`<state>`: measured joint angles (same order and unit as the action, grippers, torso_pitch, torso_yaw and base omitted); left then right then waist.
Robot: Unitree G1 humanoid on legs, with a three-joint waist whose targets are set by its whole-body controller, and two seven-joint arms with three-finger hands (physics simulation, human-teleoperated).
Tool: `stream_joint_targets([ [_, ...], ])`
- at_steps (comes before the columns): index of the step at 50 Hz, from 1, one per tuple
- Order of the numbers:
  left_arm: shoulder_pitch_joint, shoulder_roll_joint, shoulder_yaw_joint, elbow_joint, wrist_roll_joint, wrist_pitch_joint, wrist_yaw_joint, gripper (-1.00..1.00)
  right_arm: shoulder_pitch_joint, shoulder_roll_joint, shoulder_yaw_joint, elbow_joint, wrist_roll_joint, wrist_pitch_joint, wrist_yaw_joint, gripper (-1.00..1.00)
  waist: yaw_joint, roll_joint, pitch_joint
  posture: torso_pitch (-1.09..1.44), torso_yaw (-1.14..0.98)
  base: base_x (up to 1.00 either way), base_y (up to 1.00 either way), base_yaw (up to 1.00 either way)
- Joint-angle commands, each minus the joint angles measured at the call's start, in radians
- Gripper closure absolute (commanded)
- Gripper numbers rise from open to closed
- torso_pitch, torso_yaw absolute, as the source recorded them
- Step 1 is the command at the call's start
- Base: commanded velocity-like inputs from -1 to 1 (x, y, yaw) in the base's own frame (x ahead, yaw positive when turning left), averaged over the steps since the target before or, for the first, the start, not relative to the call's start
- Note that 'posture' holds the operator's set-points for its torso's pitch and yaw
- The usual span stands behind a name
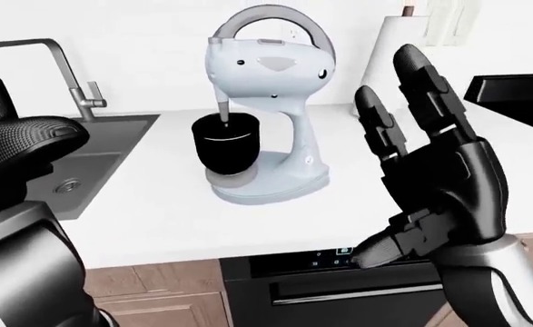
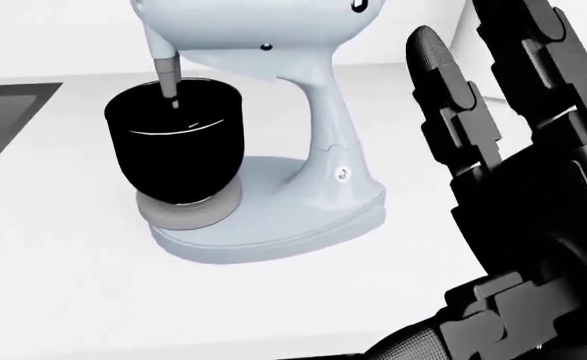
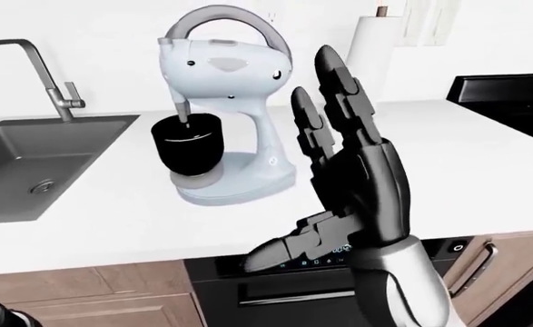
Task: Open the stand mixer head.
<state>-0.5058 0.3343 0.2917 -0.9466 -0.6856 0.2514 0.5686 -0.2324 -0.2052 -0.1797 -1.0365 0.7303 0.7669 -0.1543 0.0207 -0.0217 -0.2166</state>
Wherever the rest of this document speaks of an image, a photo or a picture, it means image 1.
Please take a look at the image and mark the steel angular faucet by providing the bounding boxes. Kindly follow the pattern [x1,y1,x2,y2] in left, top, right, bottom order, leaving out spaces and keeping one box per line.
[0,38,108,121]

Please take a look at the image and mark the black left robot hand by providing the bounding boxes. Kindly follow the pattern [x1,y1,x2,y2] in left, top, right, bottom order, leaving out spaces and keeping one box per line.
[0,75,90,219]

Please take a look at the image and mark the black mixer bowl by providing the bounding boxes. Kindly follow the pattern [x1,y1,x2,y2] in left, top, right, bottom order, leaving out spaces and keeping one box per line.
[191,113,262,176]

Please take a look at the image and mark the brown wooden cabinet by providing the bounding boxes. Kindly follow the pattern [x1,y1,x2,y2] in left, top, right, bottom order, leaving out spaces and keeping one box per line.
[82,258,232,327]

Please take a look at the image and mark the black dishwasher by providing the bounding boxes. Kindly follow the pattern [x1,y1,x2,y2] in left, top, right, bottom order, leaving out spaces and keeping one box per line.
[218,245,458,327]

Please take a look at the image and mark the black cooktop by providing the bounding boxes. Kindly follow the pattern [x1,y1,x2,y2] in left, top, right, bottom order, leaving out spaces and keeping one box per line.
[464,72,533,134]

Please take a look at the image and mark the grey kitchen sink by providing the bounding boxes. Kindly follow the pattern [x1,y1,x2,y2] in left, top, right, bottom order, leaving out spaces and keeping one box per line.
[24,113,162,221]

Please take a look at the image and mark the white paper towel roll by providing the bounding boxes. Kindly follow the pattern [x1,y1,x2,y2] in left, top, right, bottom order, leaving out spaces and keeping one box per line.
[350,14,435,117]

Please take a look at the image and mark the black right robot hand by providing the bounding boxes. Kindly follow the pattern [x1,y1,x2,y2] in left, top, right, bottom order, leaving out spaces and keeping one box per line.
[350,44,508,271]

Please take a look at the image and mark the pale blue stand mixer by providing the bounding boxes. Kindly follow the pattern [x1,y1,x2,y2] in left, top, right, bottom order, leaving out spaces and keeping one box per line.
[204,5,338,206]

